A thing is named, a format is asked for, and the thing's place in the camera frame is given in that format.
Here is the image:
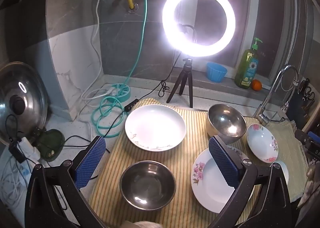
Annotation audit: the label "teal power cable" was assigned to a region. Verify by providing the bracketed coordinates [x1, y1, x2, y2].
[93, 0, 150, 138]

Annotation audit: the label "blue ribbed plastic bowl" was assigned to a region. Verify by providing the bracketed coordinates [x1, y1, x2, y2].
[206, 62, 228, 83]

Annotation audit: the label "large pink floral plate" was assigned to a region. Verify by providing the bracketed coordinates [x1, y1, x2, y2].
[191, 147, 255, 213]

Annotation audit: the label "white cable bundle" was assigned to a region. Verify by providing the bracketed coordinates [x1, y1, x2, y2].
[0, 160, 33, 208]

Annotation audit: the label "black scissors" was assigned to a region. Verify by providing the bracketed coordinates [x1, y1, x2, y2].
[304, 86, 316, 108]

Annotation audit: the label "black mini tripod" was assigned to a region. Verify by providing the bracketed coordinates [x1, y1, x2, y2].
[166, 57, 195, 108]

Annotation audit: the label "dark knife block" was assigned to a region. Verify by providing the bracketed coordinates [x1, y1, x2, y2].
[291, 78, 317, 128]

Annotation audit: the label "small steel bowl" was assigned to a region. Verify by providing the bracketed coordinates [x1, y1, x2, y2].
[119, 160, 177, 212]

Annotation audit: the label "black power adapter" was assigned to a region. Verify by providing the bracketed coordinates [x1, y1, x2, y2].
[9, 143, 25, 163]

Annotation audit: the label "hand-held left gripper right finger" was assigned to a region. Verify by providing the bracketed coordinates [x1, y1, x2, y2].
[208, 135, 293, 228]

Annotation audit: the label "green dish soap bottle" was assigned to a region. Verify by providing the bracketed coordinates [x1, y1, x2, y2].
[234, 37, 263, 89]

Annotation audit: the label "yellow striped towel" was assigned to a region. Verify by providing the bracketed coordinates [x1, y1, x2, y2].
[89, 98, 309, 228]

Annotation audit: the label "dark green plastic object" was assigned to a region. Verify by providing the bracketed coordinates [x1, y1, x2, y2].
[35, 129, 65, 162]

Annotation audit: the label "black ring light cable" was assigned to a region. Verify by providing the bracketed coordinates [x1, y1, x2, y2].
[56, 51, 184, 148]

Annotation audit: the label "steel pot lid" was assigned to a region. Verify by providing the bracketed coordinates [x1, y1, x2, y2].
[0, 61, 49, 146]

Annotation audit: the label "steel bowl with gold outside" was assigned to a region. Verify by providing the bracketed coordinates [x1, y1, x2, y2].
[206, 103, 247, 144]

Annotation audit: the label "small floral dish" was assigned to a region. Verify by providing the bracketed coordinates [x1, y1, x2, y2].
[246, 124, 279, 163]

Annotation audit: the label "white plate with leaf print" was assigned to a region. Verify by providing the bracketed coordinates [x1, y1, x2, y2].
[124, 104, 187, 152]

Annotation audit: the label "chrome kitchen faucet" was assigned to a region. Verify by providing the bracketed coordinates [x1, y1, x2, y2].
[252, 64, 300, 126]

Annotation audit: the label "teal round power strip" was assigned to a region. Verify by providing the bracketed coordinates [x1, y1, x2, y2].
[108, 83, 131, 102]

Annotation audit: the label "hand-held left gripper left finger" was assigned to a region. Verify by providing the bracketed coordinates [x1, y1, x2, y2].
[24, 136, 118, 228]

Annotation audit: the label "person's right hand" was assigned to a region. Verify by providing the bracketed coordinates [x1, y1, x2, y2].
[297, 158, 320, 208]

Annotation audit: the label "white charger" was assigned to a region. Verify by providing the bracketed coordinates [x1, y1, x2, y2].
[19, 137, 40, 160]

